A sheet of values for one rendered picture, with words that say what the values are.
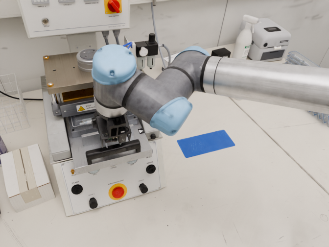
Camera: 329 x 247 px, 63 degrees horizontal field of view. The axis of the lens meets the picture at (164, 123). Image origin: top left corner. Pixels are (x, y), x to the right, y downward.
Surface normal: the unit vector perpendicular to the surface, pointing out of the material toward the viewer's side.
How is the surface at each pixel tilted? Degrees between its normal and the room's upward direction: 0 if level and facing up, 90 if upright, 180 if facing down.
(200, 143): 0
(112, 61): 20
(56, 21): 90
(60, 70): 0
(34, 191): 89
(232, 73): 50
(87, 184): 65
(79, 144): 0
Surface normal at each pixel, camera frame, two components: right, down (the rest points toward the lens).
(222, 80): -0.49, 0.25
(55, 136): 0.29, -0.11
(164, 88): 0.24, -0.62
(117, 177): 0.36, 0.30
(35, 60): 0.44, 0.64
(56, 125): 0.07, -0.72
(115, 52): 0.19, -0.45
